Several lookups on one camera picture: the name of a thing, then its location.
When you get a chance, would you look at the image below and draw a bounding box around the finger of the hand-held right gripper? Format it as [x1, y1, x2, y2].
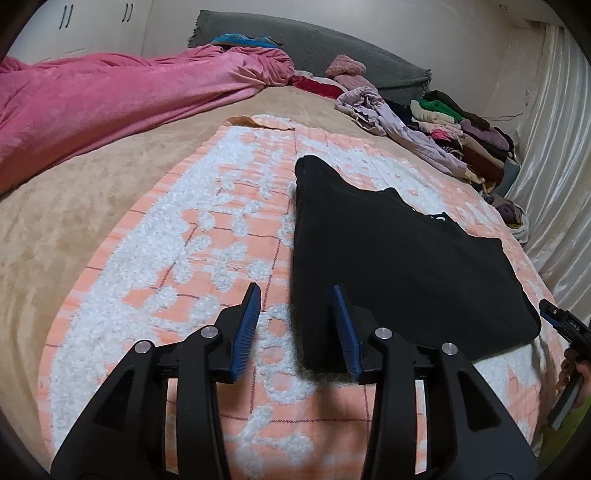
[539, 299, 565, 329]

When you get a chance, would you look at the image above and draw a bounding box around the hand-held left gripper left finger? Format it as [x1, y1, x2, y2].
[50, 282, 262, 480]

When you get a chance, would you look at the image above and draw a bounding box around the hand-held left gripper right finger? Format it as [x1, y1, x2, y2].
[325, 285, 541, 480]

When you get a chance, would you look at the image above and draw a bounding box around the person's right forearm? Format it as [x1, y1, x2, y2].
[538, 399, 591, 468]

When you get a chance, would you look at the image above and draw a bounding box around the small purple clothes heap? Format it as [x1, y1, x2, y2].
[482, 194, 529, 243]

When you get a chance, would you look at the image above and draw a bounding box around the pile of folded clothes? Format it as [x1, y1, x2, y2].
[385, 90, 515, 195]

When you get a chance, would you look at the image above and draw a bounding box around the person's right hand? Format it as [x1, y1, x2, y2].
[556, 348, 591, 398]

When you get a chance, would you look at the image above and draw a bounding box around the peach and white patterned blanket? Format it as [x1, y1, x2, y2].
[37, 114, 573, 480]

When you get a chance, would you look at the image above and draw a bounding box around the white satin curtain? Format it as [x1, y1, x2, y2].
[505, 23, 591, 324]

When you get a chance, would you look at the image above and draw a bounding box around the lavender garment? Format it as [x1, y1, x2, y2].
[335, 85, 472, 178]

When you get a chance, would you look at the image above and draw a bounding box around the red cloth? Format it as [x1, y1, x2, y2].
[291, 74, 345, 100]

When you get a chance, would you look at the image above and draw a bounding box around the pink knit garment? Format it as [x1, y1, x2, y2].
[324, 54, 377, 93]

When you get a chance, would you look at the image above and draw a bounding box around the pink plush blanket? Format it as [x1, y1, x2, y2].
[0, 46, 296, 195]

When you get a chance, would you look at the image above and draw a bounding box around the grey headboard cushion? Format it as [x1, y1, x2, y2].
[188, 9, 432, 104]

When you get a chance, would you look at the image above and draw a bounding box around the blue cloth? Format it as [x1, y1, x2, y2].
[209, 32, 282, 49]

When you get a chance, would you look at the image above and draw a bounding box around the white wardrobe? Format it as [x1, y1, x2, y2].
[9, 0, 153, 63]

